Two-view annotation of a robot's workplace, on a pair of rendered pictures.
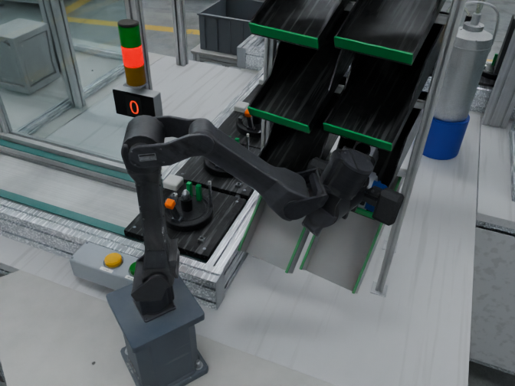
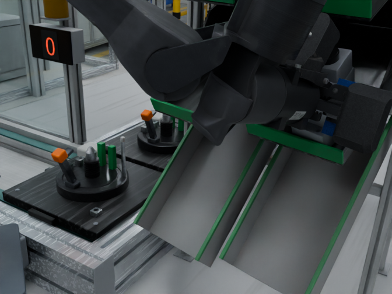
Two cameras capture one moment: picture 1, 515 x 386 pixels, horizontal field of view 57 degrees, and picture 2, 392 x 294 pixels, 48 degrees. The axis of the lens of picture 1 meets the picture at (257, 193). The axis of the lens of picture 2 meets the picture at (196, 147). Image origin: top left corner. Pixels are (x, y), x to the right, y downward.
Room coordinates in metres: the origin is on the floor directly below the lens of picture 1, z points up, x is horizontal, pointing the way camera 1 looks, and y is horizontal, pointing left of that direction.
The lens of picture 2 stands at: (0.23, -0.15, 1.41)
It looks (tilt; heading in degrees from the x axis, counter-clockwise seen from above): 24 degrees down; 10
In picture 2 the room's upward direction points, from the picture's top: 2 degrees clockwise
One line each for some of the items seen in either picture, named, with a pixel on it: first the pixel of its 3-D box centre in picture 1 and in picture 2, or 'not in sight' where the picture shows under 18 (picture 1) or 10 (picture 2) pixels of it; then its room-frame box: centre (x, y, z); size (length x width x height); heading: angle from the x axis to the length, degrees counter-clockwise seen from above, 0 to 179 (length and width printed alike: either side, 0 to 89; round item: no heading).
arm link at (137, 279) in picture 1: (151, 271); not in sight; (0.59, 0.19, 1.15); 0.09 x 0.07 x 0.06; 6
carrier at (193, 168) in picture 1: (227, 152); (166, 125); (1.20, 0.10, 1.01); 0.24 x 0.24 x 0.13; 70
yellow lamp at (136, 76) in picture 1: (135, 73); (55, 4); (1.14, 0.32, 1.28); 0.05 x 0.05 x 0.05
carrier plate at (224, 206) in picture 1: (188, 216); (93, 188); (0.96, 0.18, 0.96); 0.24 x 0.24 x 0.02; 70
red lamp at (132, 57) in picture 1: (132, 54); not in sight; (1.14, 0.32, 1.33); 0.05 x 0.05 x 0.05
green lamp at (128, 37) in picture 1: (129, 34); not in sight; (1.14, 0.32, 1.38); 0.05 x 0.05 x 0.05
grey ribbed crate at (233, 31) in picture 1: (254, 28); not in sight; (3.10, 0.05, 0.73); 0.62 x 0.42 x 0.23; 70
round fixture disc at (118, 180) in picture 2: (187, 210); (93, 179); (0.96, 0.18, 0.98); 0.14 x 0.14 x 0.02
